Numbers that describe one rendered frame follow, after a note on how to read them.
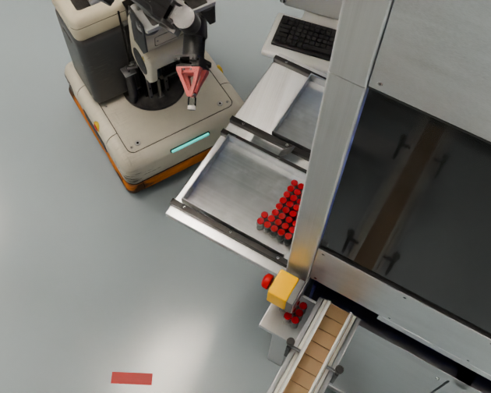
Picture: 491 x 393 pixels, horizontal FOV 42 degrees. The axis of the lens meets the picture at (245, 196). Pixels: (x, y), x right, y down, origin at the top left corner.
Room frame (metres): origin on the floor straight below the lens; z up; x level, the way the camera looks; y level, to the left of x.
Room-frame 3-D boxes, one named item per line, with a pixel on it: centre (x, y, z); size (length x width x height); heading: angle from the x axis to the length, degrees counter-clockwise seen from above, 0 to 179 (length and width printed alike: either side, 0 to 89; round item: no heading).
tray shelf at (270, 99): (1.00, -0.14, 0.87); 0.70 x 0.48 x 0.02; 152
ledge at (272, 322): (0.51, -0.14, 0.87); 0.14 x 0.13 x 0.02; 62
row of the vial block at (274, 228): (0.82, -0.12, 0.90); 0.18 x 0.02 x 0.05; 151
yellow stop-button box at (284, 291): (0.55, -0.11, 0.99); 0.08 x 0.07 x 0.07; 62
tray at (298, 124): (1.12, -0.28, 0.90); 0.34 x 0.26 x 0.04; 62
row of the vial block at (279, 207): (0.83, -0.10, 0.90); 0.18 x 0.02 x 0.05; 151
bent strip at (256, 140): (1.04, -0.07, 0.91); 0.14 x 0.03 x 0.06; 61
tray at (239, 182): (0.87, -0.03, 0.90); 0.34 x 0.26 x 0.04; 61
